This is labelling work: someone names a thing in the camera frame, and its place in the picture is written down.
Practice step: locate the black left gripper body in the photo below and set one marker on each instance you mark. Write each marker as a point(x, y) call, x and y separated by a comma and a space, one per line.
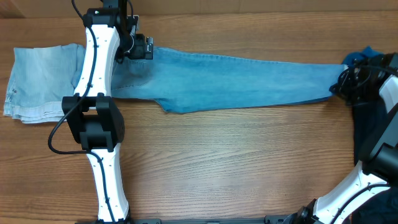
point(142, 47)

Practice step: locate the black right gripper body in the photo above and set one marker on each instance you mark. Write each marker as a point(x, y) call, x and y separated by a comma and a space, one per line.
point(347, 83)

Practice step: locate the medium blue denim jeans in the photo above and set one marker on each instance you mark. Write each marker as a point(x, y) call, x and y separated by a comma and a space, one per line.
point(184, 82)

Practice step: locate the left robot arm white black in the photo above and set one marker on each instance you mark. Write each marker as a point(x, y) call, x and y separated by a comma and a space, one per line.
point(94, 120)

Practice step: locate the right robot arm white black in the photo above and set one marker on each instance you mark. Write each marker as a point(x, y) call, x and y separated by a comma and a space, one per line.
point(369, 193)

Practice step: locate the bright blue garment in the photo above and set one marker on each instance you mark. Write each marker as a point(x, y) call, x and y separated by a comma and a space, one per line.
point(353, 57)

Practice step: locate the folded light blue jeans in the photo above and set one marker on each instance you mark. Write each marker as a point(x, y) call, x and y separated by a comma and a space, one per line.
point(40, 78)

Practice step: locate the dark navy garment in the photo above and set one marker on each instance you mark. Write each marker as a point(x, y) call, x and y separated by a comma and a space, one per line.
point(375, 144)

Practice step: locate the brown cardboard backboard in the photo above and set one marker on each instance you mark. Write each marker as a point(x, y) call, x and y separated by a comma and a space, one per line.
point(64, 8)

